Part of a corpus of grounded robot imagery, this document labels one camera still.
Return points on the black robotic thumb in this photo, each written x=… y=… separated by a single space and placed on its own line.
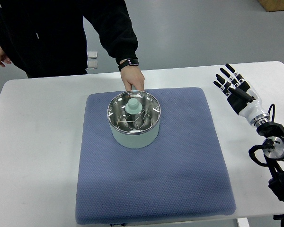
x=240 y=94

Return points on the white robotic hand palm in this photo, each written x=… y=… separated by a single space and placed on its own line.
x=253 y=112

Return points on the black robotic little finger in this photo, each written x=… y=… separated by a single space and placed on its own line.
x=222 y=88

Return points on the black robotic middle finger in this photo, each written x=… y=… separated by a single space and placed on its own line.
x=230 y=77

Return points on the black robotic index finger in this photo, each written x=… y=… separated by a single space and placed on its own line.
x=238 y=76

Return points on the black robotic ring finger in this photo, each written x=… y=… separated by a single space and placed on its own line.
x=224 y=82

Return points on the glass lid with green knob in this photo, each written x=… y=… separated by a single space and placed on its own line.
x=134 y=102

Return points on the mint green pot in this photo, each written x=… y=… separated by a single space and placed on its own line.
x=135 y=141

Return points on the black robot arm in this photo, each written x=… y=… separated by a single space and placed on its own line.
x=270 y=153

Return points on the person's left hand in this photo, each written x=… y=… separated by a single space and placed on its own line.
x=132 y=76

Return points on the person's right hand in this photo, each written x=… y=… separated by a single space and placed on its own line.
x=4 y=59

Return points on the cardboard box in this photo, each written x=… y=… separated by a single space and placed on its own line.
x=272 y=5

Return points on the blue textured mat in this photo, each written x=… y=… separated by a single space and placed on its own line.
x=181 y=174

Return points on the black smartwatch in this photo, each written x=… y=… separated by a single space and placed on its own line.
x=128 y=62

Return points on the white table leg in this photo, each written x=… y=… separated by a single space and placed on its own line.
x=242 y=222

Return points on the metal floor plate lower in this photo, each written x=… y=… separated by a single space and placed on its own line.
x=92 y=64

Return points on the metal floor plate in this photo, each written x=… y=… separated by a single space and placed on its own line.
x=92 y=64
x=92 y=54

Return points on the metal floor plate upper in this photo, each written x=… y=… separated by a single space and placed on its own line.
x=92 y=54

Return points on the person in black hoodie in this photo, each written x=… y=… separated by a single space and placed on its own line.
x=46 y=38

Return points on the wire steamer rack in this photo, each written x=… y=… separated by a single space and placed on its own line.
x=136 y=122

